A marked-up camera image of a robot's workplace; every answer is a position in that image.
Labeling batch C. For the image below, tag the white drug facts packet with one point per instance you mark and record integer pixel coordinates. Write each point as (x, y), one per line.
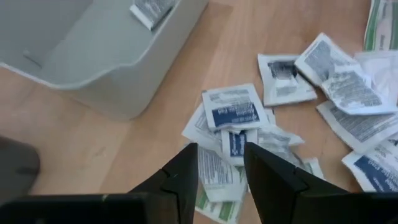
(217, 171)

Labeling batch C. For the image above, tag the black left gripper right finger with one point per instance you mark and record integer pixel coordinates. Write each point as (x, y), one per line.
(270, 186)

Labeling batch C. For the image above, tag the white first aid packet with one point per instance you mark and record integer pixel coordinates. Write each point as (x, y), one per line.
(152, 11)
(354, 93)
(323, 57)
(283, 79)
(196, 127)
(381, 70)
(360, 127)
(311, 166)
(276, 140)

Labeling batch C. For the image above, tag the light grey plastic bin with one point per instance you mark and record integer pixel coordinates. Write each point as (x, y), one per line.
(109, 62)

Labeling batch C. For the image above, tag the short green striped bandage wrapper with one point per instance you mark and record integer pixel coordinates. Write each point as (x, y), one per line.
(217, 211)

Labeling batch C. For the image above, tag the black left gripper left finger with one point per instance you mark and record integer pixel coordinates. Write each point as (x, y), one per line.
(183, 180)

